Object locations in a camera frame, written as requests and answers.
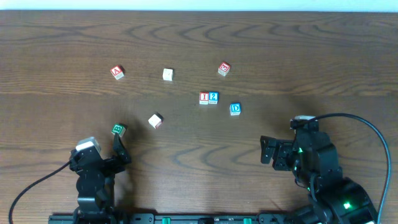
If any blue number 2 block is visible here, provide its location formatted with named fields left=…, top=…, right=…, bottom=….
left=208, top=91, right=219, bottom=105

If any red letter I block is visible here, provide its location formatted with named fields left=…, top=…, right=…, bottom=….
left=199, top=92, right=209, bottom=105

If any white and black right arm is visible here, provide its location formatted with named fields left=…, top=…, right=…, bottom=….
left=260, top=129, right=377, bottom=223

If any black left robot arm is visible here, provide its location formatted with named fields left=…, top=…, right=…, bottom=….
left=69, top=134, right=131, bottom=223

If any green letter B block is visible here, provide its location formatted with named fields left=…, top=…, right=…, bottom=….
left=111, top=123, right=127, bottom=137

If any white block with red side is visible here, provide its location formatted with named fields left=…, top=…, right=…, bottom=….
left=148, top=113, right=163, bottom=129

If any blue letter D block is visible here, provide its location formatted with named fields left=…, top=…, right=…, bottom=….
left=229, top=103, right=241, bottom=116

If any red letter A block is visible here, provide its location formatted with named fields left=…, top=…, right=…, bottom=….
left=110, top=65, right=124, bottom=80

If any red letter block tilted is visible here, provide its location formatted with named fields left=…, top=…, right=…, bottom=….
left=218, top=62, right=231, bottom=77

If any plain white wooden block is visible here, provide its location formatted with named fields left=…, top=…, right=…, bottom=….
left=162, top=68, right=174, bottom=81

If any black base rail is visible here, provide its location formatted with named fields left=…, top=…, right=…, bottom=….
left=48, top=213, right=294, bottom=224

